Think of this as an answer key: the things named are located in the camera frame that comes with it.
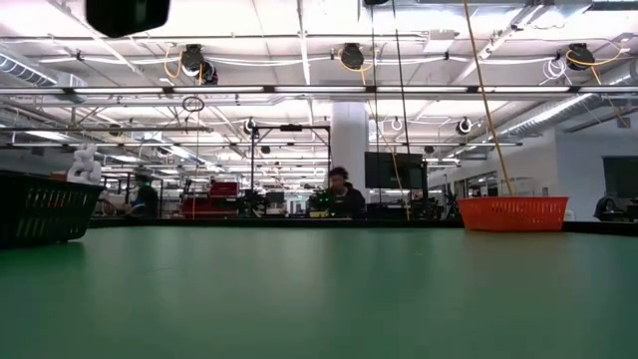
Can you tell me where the person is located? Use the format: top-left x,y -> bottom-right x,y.
130,173 -> 160,218
318,166 -> 369,220

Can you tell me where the white building pillar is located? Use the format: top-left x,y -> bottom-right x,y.
330,102 -> 371,193

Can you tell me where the black monitor screen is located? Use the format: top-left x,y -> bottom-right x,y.
364,151 -> 426,191

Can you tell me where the long ceiling light strip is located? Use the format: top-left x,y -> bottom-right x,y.
0,85 -> 638,96

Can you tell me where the red tool cart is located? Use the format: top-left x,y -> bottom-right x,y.
179,180 -> 240,219

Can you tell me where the orange plastic basket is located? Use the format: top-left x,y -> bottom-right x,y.
457,195 -> 570,233

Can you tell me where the white lumpy object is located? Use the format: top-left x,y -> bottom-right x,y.
66,143 -> 104,184

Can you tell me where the black plastic basket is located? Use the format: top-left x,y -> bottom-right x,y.
0,169 -> 107,249

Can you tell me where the black office chair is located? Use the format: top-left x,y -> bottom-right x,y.
591,194 -> 622,221

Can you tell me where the dark glass door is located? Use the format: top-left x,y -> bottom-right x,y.
601,155 -> 638,223

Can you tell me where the black table edge rail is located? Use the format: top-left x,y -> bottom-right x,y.
92,214 -> 638,236

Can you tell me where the thin yellow hanging cord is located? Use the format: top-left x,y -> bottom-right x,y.
361,67 -> 405,193

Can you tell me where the black hanging cable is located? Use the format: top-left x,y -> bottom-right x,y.
370,0 -> 381,154
391,0 -> 412,154

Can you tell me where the dark ceiling cable reel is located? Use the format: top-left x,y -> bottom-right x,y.
200,60 -> 219,86

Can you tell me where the hanging black cable ring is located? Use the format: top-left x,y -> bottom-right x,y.
180,95 -> 206,114

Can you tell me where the silver air duct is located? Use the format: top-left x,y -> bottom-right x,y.
497,59 -> 638,139
0,52 -> 87,104

